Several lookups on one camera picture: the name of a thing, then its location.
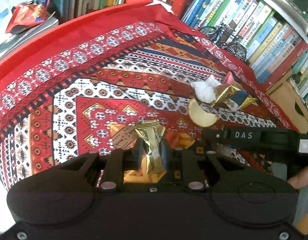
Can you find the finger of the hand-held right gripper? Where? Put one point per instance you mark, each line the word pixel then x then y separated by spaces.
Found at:
pixel 214 136

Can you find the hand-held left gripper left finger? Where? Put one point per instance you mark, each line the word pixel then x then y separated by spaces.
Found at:
pixel 139 155

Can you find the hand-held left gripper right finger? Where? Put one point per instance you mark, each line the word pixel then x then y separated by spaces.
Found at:
pixel 165 155

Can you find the small gold foil wrapper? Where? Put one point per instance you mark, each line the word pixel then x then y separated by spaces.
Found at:
pixel 152 147

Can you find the row of blue green books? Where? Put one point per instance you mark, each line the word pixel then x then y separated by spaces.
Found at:
pixel 248 22

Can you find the person's right hand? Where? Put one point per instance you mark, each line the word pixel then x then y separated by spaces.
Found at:
pixel 302 178

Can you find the round beige cracker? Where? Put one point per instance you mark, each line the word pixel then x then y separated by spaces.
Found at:
pixel 200 116

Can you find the wooden drawer box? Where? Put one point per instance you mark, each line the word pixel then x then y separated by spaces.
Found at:
pixel 291 102

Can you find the twisted gold foil wrapper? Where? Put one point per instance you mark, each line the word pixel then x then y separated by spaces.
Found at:
pixel 229 93

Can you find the dark blue wrapper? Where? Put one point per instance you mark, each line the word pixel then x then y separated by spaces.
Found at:
pixel 241 97

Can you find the white crumpled tissue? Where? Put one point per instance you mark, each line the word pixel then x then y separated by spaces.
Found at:
pixel 205 88

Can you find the patterned red tablecloth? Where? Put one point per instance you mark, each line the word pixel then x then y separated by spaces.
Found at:
pixel 89 85

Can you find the miniature black bicycle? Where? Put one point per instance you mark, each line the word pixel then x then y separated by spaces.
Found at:
pixel 226 40

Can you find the stack of magazines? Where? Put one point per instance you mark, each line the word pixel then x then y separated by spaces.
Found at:
pixel 21 40

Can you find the red snack bag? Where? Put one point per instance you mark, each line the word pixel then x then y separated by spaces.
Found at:
pixel 29 13

